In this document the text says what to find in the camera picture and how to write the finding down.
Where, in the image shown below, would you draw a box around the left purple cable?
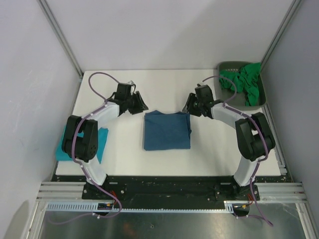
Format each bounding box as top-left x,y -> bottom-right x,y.
47,72 -> 132,224

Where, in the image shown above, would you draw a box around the white slotted cable duct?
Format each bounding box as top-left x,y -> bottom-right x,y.
46,201 -> 250,214

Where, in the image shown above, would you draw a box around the right aluminium frame post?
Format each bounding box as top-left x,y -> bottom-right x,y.
261,0 -> 304,70

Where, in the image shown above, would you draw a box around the grey plastic bin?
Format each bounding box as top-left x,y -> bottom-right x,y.
216,64 -> 266,111

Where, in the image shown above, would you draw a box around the teal t shirt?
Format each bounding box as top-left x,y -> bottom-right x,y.
55,128 -> 109,164

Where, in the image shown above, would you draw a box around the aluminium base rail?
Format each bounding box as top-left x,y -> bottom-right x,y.
256,104 -> 307,204

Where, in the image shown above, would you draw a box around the aluminium frame post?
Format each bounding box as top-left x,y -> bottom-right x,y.
37,0 -> 84,78
261,0 -> 304,70

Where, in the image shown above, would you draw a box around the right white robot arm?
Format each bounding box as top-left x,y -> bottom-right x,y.
182,84 -> 276,200

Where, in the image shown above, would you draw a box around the left aluminium frame post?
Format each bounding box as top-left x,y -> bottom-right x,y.
37,0 -> 84,78

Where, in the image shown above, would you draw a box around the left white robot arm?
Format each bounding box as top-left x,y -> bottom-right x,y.
61,81 -> 149,199

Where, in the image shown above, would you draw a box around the green crumpled t shirt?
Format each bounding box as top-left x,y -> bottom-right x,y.
218,61 -> 261,107

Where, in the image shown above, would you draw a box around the dark blue t shirt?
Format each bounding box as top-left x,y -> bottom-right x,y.
143,111 -> 191,151

